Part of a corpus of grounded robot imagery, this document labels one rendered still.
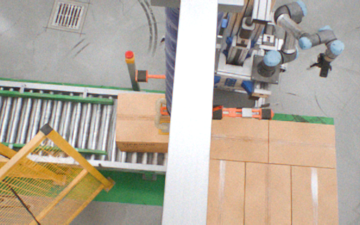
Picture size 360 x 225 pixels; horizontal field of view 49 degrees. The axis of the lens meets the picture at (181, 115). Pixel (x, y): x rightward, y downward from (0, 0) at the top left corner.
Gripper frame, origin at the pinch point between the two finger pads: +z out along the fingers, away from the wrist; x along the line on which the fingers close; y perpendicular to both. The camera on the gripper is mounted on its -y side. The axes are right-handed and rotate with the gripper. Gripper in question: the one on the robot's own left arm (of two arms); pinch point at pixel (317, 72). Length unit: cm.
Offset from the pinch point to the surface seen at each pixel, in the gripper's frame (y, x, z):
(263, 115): -27.9, 27.5, 24.7
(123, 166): -71, 127, 93
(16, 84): -15, 236, 93
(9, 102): -31, 240, 97
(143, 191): -83, 112, 152
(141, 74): -13, 119, 25
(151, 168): -68, 104, 93
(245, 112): -28, 41, 26
